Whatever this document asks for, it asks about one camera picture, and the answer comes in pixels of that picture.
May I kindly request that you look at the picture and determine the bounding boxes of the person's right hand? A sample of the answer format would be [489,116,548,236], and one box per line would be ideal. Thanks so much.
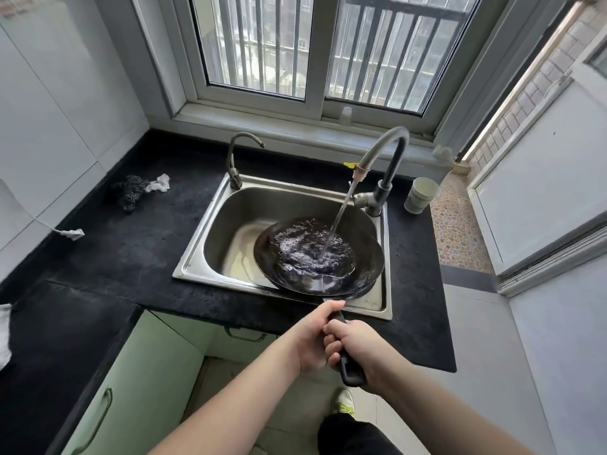
[322,319,405,399]

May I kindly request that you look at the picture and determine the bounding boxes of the person's left hand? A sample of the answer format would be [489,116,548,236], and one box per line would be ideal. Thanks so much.
[284,300,347,375]

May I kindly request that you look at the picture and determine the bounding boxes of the black wok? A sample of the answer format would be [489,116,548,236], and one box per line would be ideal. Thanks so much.
[252,216,386,388]

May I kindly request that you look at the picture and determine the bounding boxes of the large steel faucet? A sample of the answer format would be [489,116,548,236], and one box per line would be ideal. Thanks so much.
[353,126,410,217]

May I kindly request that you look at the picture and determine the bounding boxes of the person's left forearm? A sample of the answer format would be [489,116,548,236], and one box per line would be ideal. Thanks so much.
[149,341,304,455]

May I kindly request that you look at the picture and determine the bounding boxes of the person's right forearm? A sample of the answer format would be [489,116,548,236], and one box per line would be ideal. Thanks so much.
[374,360,534,455]

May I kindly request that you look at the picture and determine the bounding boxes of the person's right white shoe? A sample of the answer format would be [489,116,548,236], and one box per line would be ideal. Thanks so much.
[331,388,355,418]

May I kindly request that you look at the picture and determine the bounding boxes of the person's black clothing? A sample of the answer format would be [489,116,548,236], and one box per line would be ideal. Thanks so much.
[317,414,404,455]

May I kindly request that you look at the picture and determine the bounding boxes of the green sink cabinet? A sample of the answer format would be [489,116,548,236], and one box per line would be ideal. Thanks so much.
[151,310,281,365]

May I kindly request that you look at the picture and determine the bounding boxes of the stainless steel sink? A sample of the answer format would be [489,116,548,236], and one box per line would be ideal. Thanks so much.
[172,173,393,322]

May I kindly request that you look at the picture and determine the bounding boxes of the white paper cup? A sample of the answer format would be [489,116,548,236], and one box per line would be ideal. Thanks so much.
[403,176,441,215]

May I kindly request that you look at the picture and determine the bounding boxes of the thin dark gooseneck faucet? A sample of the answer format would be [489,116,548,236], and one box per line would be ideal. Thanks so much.
[225,131,266,191]

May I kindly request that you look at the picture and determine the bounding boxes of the crumpled white cloth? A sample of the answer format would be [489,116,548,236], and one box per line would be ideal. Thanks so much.
[144,173,171,194]

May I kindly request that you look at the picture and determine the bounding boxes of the dark steel wool scrubber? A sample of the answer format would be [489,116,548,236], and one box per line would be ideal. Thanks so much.
[113,174,150,213]

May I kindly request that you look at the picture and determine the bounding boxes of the row of metal window bars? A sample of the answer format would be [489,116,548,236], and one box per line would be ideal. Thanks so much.
[208,0,475,109]

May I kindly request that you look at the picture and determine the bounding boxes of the grey towel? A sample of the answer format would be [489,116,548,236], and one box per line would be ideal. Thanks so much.
[0,303,13,370]

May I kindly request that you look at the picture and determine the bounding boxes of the white sliding door frame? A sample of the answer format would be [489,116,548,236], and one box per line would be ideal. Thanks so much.
[467,66,607,299]

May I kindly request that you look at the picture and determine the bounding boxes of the white cable with plug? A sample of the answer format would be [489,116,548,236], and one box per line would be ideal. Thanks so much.
[0,177,86,241]

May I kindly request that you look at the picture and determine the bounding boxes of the white window frame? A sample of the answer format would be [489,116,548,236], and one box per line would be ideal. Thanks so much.
[92,0,537,152]

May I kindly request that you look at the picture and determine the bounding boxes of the dark balcony window frame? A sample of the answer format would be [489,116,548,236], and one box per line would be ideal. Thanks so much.
[586,37,607,81]

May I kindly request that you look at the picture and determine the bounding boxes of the colourful wall poster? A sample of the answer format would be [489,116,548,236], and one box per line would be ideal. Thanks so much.
[0,0,48,22]

